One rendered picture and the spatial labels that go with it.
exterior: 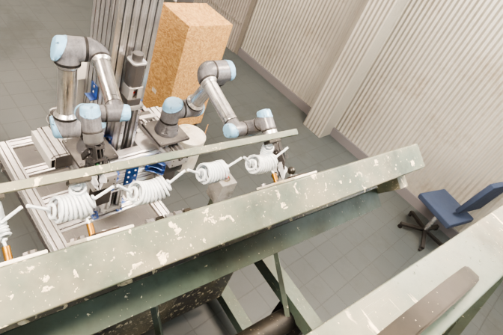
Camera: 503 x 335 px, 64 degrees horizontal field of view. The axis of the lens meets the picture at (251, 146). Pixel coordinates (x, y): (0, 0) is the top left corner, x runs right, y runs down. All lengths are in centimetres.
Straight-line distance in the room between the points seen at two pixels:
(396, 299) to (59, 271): 60
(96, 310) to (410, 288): 73
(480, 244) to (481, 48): 370
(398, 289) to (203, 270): 66
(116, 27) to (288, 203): 138
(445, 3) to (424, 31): 32
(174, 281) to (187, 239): 24
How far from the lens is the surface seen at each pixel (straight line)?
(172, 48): 376
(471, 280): 76
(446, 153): 477
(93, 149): 171
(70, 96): 214
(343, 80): 487
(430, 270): 76
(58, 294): 87
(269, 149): 133
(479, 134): 462
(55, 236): 301
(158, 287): 116
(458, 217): 451
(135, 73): 227
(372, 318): 63
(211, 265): 123
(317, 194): 123
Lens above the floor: 265
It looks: 36 degrees down
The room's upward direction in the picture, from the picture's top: 24 degrees clockwise
